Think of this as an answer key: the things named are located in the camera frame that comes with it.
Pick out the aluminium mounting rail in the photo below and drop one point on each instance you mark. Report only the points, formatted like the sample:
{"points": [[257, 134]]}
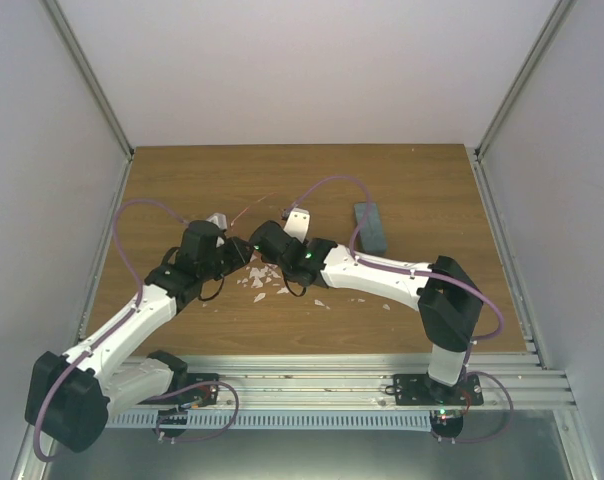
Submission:
{"points": [[357, 382]]}

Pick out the left aluminium frame post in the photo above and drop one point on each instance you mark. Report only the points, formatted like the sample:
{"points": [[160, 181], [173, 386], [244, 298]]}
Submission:
{"points": [[68, 37]]}

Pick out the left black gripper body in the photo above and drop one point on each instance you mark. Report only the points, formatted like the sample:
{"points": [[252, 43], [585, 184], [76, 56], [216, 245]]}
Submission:
{"points": [[232, 262]]}

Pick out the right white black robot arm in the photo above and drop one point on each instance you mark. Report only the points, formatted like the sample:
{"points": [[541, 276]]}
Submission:
{"points": [[447, 300]]}

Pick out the green glasses case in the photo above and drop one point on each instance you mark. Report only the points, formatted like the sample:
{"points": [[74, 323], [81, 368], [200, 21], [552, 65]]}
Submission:
{"points": [[372, 238]]}

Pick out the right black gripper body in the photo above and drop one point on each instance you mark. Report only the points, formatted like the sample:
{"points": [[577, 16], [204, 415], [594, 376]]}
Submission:
{"points": [[265, 260]]}

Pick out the aluminium frame post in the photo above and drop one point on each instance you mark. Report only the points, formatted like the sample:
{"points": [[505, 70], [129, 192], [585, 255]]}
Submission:
{"points": [[68, 37], [544, 39]]}

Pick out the grey slotted cable duct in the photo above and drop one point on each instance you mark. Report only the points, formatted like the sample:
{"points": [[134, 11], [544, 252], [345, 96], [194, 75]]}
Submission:
{"points": [[302, 420]]}

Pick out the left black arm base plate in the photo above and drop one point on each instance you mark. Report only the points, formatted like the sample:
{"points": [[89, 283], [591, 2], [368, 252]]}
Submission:
{"points": [[202, 396]]}

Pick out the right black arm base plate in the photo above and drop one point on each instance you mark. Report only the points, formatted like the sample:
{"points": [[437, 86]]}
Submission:
{"points": [[421, 390]]}

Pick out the red translucent sunglasses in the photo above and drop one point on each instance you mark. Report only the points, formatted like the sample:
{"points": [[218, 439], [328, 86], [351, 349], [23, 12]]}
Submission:
{"points": [[239, 215]]}

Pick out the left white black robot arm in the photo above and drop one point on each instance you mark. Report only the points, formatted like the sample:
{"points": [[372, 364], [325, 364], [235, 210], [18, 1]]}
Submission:
{"points": [[74, 395]]}

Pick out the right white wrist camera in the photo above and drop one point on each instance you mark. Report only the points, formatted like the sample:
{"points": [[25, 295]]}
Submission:
{"points": [[297, 224]]}

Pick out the right aluminium frame post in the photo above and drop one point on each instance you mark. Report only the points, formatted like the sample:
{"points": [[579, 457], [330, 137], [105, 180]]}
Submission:
{"points": [[544, 39]]}

